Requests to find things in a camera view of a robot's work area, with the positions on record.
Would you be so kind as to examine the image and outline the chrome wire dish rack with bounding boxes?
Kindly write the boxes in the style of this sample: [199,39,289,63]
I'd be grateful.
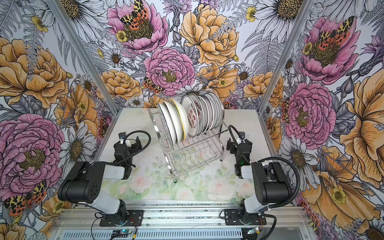
[148,109,228,183]

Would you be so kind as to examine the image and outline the black striped rim plate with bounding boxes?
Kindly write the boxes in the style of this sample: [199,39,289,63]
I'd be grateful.
[158,103,177,146]

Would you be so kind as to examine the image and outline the black geometric pattern plate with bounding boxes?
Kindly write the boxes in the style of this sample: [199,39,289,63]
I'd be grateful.
[165,102,183,144]

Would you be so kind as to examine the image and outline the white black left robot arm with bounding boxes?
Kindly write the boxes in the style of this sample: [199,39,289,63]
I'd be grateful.
[58,131,143,225]

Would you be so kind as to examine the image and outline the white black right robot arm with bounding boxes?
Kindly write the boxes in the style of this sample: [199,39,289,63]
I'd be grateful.
[227,133,297,224]

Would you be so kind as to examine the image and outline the green rim printed plate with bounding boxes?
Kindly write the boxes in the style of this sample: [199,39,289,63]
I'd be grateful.
[182,95,199,138]

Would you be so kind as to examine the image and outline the yellow rim dotted plate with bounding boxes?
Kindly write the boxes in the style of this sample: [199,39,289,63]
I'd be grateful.
[170,98,190,142]

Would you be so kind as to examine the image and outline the small green circuit board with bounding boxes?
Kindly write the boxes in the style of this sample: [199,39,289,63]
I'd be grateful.
[111,229,132,239]

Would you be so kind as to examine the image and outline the black corrugated right cable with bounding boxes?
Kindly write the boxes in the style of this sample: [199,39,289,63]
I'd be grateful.
[227,124,301,240]

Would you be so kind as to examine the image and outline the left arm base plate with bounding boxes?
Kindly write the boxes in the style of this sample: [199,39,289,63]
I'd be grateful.
[99,210,144,227]

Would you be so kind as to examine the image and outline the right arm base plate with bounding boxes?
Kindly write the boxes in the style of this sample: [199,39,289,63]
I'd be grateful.
[220,209,267,226]

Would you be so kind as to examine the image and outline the aluminium mounting rail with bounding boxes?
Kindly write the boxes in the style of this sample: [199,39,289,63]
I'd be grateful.
[49,201,317,240]

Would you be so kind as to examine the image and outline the left aluminium corner post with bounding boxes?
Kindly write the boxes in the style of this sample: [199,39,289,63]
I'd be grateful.
[44,0,120,115]

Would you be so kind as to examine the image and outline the aluminium corner post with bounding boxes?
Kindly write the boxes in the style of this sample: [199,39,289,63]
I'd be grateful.
[44,0,120,115]
[258,0,316,114]

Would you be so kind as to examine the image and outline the right aluminium corner post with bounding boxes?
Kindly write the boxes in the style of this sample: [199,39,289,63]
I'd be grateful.
[258,0,316,114]

